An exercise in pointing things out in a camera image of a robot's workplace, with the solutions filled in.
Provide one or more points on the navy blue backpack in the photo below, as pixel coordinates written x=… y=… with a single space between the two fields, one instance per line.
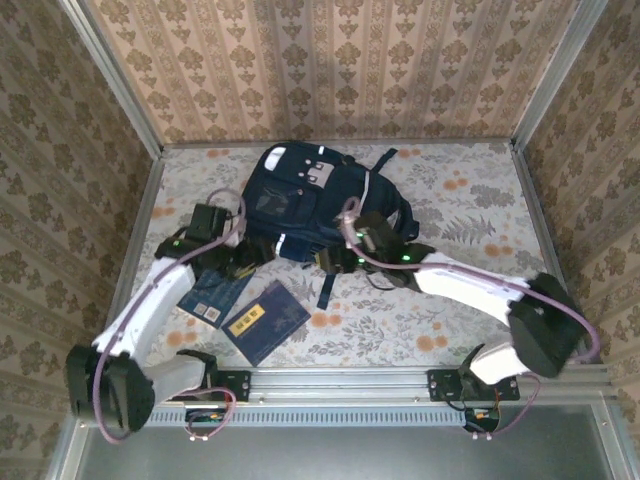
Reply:
x=320 y=195

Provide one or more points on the aluminium frame rail with mounts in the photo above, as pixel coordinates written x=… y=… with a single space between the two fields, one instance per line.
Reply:
x=340 y=382

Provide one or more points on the aluminium side rail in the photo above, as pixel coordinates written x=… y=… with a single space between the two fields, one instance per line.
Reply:
x=142 y=210
x=537 y=220

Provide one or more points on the grey metal panel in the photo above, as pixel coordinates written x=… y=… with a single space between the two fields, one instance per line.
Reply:
x=325 y=455

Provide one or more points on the blue patterned book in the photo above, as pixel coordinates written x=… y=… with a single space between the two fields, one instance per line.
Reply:
x=217 y=300

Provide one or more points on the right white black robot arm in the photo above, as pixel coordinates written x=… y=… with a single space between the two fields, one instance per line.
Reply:
x=475 y=295

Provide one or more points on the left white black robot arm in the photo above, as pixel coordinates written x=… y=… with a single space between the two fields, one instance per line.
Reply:
x=150 y=310

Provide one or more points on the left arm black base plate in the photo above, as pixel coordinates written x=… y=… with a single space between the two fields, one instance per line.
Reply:
x=235 y=385

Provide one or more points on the navy book with yellow label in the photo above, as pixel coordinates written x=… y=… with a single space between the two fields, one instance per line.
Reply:
x=267 y=322

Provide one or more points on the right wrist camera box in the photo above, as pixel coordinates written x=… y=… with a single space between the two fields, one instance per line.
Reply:
x=347 y=219

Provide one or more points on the aluminium corner post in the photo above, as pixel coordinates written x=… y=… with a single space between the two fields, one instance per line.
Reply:
x=555 y=75
x=115 y=80

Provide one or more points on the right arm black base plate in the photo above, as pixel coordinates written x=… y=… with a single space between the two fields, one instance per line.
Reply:
x=442 y=385

